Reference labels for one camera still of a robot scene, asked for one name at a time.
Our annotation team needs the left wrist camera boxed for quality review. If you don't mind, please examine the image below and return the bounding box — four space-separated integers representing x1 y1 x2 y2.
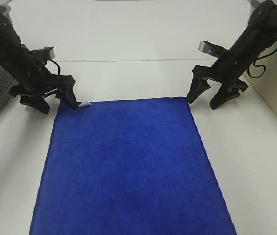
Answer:
30 46 55 61

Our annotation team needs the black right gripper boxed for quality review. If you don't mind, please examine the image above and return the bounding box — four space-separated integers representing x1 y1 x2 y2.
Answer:
186 36 258 110

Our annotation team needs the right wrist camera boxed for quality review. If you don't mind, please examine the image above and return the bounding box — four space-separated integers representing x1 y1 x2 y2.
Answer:
198 41 228 58

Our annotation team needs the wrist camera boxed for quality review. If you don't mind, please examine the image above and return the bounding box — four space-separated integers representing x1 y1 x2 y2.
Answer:
30 46 55 61
198 41 228 58

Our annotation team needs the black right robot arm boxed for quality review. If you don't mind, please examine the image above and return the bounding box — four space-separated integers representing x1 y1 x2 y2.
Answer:
186 0 277 109

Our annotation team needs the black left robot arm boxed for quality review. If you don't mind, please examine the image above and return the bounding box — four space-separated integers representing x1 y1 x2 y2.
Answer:
0 13 78 114

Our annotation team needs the blue towel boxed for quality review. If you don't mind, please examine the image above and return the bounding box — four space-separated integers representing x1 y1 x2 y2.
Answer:
30 97 236 235

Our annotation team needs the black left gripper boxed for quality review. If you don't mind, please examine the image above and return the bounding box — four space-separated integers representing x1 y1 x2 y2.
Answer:
8 50 77 114

